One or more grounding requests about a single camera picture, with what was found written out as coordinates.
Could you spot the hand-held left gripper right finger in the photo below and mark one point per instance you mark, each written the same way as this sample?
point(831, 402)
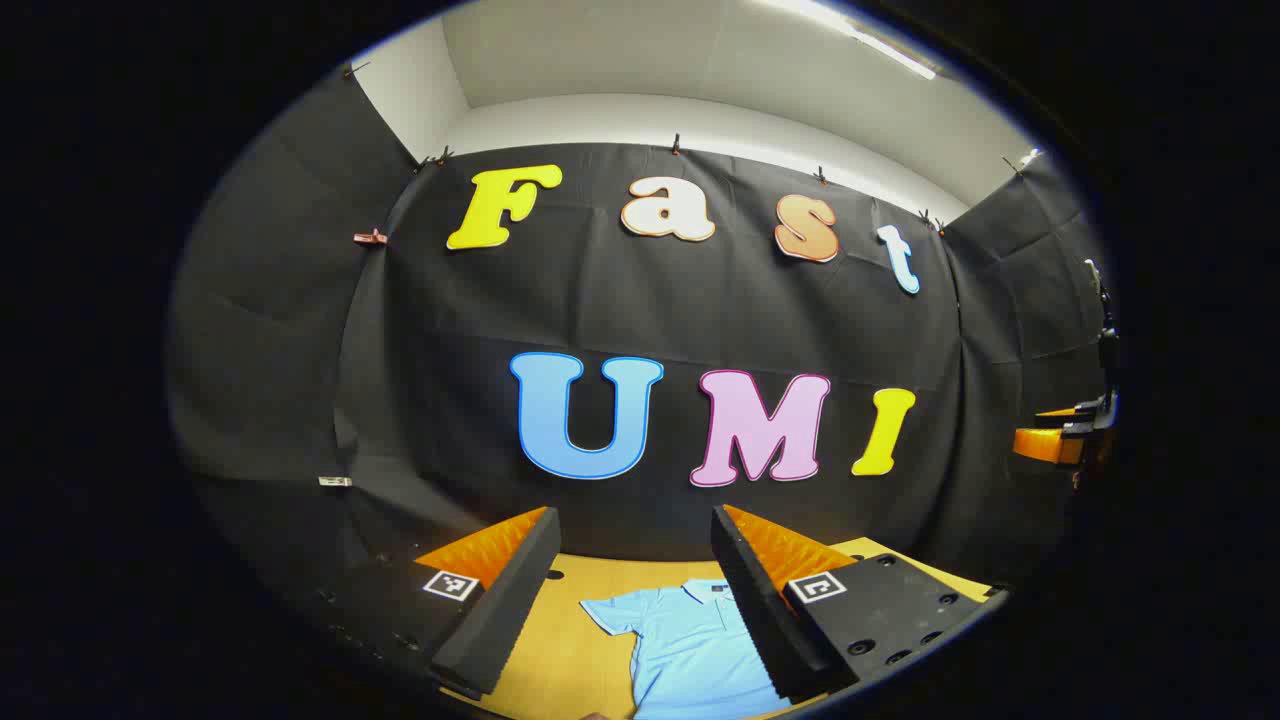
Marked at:
point(760, 620)

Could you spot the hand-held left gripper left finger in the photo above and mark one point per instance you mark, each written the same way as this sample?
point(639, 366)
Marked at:
point(510, 600)

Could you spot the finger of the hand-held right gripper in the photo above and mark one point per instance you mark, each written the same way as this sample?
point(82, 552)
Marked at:
point(1065, 411)
point(1045, 446)

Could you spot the light blue polo T-shirt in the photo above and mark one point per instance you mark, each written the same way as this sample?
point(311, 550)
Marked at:
point(690, 650)

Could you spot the black backdrop cloth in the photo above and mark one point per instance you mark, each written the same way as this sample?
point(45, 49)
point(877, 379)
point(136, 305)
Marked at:
point(600, 300)

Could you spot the ceiling light strip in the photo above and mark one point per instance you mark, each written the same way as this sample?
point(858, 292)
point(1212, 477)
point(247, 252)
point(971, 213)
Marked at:
point(880, 45)

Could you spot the copper spring clip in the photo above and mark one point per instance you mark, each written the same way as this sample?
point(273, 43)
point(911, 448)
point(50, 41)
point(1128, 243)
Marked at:
point(370, 238)

